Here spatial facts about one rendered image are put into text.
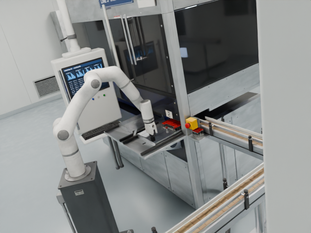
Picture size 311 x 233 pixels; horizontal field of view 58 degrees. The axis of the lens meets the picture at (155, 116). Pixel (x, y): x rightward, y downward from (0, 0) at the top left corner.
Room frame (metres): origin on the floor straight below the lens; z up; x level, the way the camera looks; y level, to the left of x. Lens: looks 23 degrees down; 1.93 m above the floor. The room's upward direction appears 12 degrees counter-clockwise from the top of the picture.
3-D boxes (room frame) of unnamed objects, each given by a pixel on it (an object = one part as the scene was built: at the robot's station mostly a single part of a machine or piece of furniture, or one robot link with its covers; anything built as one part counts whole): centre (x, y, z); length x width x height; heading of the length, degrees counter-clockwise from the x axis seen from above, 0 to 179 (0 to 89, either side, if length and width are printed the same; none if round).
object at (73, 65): (2.75, 0.61, 1.19); 0.50 x 0.19 x 0.78; 115
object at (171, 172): (3.09, -0.12, 0.44); 2.06 x 1.00 x 0.88; 30
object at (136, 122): (2.36, 0.14, 0.90); 0.34 x 0.26 x 0.04; 120
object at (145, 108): (1.94, 0.06, 1.17); 0.09 x 0.08 x 0.13; 16
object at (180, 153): (2.86, 0.32, 0.73); 1.98 x 0.01 x 0.25; 30
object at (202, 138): (1.92, -0.31, 0.87); 0.14 x 0.13 x 0.02; 120
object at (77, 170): (1.76, 0.63, 0.95); 0.19 x 0.19 x 0.18
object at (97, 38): (3.05, 0.42, 1.51); 0.49 x 0.01 x 0.59; 30
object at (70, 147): (1.79, 0.64, 1.16); 0.19 x 0.12 x 0.24; 16
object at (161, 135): (2.07, -0.04, 0.90); 0.34 x 0.26 x 0.04; 120
